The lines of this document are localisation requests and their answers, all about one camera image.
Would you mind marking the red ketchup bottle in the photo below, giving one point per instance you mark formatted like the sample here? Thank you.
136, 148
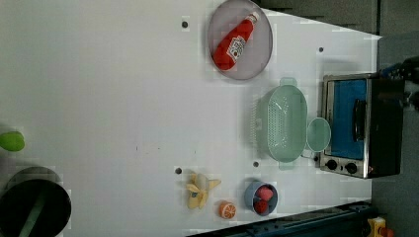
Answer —
230, 49

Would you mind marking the pink strawberry toy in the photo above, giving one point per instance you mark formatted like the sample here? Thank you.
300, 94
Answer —
264, 193

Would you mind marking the mint green cup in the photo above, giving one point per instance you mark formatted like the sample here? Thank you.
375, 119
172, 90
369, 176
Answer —
318, 135

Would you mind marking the orange half toy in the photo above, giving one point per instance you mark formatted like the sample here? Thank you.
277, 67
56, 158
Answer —
227, 210

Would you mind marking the green round object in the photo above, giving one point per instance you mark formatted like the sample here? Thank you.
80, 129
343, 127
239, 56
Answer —
12, 141

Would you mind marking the black toaster oven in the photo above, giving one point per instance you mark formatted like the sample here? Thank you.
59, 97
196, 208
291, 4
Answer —
365, 113

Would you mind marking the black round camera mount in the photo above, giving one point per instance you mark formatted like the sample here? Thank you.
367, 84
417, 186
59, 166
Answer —
34, 204

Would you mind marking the blue bowl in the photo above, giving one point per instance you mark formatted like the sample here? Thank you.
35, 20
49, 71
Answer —
250, 197

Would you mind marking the mint green plastic strainer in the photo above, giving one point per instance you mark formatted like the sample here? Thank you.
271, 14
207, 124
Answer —
278, 123

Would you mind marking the peeled banana toy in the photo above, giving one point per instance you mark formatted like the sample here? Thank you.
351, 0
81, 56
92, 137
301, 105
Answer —
199, 188

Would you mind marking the grey round plate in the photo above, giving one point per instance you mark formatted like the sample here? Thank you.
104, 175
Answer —
257, 52

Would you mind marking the red strawberry toy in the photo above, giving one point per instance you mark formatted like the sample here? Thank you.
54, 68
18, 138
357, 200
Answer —
260, 206

